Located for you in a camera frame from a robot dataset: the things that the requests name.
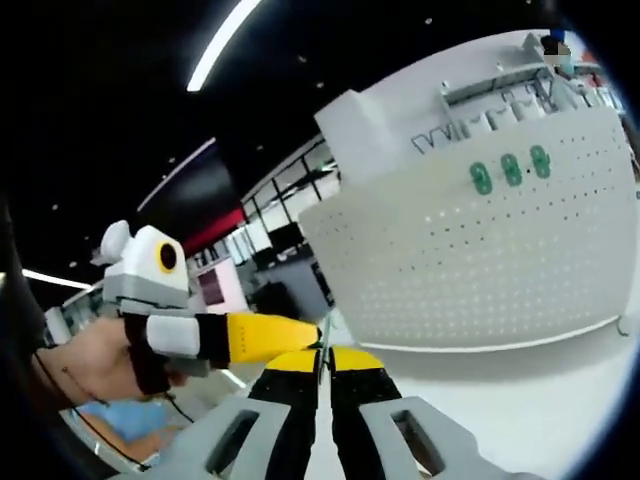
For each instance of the grey metal wall shelf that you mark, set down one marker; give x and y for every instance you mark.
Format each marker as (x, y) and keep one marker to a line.
(475, 90)

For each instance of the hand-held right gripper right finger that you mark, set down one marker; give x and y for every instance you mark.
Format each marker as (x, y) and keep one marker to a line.
(360, 395)

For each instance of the person's left hand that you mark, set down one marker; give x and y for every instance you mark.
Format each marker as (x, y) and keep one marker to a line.
(105, 360)

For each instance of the large black overhead panel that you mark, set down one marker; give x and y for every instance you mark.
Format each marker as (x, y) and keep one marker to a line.
(200, 200)

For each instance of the white perforated mounting plate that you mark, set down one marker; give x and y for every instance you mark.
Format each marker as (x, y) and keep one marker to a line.
(450, 260)

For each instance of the pink display panel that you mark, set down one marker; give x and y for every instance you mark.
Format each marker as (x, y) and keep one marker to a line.
(230, 290)

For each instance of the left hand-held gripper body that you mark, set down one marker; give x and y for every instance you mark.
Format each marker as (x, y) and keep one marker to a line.
(140, 275)

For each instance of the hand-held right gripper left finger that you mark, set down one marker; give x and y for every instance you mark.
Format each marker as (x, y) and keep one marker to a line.
(290, 395)

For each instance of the white lettered display stand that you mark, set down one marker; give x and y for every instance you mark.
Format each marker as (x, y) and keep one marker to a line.
(360, 130)

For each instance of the long ceiling light strip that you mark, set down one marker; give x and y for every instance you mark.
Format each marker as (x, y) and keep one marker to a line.
(220, 45)
(55, 279)

